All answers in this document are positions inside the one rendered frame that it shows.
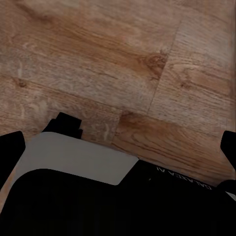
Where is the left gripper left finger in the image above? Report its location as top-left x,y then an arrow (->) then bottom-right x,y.
0,131 -> 26,190

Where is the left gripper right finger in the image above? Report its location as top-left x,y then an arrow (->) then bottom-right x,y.
220,131 -> 236,169

